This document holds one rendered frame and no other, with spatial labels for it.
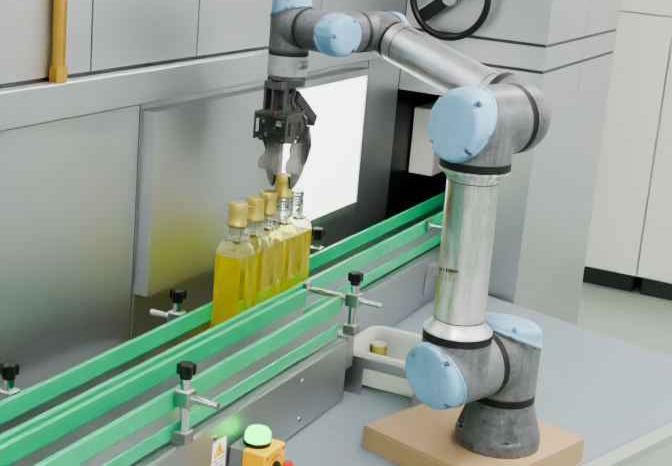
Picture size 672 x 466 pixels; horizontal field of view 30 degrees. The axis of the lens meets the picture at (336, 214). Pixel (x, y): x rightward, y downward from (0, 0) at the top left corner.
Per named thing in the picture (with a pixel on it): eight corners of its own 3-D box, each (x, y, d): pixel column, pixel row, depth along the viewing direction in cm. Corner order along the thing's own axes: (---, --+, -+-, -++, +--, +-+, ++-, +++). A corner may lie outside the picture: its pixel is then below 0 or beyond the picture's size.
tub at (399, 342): (370, 361, 268) (374, 322, 266) (469, 386, 259) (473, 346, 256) (334, 386, 252) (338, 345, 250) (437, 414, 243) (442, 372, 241)
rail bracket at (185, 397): (181, 437, 195) (186, 357, 192) (222, 450, 192) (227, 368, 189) (167, 446, 192) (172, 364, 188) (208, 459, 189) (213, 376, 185)
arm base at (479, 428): (554, 442, 225) (561, 390, 222) (509, 467, 213) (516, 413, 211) (484, 415, 234) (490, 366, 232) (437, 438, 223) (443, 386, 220)
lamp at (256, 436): (252, 435, 210) (253, 418, 210) (275, 442, 208) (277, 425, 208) (238, 444, 206) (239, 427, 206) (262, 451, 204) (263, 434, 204)
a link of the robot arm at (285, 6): (292, -3, 224) (262, -9, 230) (288, 58, 227) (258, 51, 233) (325, -3, 230) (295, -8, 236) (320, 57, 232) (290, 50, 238)
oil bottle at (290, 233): (268, 317, 252) (275, 214, 247) (292, 323, 250) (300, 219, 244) (254, 324, 247) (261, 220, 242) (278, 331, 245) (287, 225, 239)
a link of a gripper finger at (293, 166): (278, 193, 236) (275, 144, 234) (293, 188, 241) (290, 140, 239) (293, 193, 234) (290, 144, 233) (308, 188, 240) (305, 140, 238)
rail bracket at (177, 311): (155, 349, 231) (158, 280, 227) (186, 357, 228) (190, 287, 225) (142, 355, 227) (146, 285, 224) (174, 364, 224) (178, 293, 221)
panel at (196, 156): (347, 204, 307) (359, 66, 299) (358, 206, 306) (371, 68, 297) (133, 294, 228) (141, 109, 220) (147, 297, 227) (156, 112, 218)
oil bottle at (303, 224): (281, 310, 257) (289, 209, 252) (306, 315, 255) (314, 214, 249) (268, 317, 252) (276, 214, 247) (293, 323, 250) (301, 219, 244)
